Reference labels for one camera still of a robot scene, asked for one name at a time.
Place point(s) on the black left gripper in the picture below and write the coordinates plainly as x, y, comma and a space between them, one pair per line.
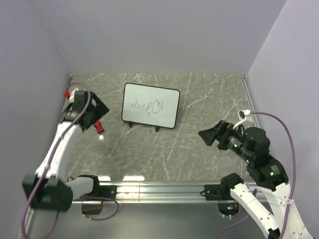
100, 110

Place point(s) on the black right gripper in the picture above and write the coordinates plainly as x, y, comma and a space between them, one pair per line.
220, 132

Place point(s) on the red bone-shaped eraser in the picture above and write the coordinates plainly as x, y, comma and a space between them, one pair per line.
98, 127

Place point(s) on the small white whiteboard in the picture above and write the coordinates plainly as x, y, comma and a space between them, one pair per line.
150, 105

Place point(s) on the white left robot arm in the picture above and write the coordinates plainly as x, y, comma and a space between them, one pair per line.
45, 189

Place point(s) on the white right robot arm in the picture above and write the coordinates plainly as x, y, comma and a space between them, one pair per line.
282, 220

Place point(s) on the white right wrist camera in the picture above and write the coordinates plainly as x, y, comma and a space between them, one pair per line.
244, 116

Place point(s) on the aluminium right side rail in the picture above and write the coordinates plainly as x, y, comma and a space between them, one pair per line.
254, 117

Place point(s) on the aluminium rail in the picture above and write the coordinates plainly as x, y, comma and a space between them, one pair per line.
170, 192
254, 117

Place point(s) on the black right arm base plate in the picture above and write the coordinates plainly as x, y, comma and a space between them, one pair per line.
214, 192

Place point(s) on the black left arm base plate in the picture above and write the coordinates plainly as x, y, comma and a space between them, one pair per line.
107, 191

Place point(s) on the aluminium front rail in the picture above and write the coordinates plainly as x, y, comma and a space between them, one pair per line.
170, 192

